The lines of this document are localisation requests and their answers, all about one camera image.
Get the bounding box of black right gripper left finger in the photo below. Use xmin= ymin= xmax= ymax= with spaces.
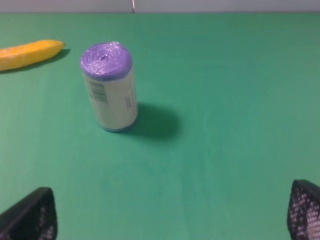
xmin=0 ymin=187 xmax=58 ymax=240

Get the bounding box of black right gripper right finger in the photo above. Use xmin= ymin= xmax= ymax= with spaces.
xmin=287 ymin=179 xmax=320 ymax=240

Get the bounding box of yellow banana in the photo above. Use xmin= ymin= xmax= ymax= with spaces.
xmin=0 ymin=39 xmax=65 ymax=72

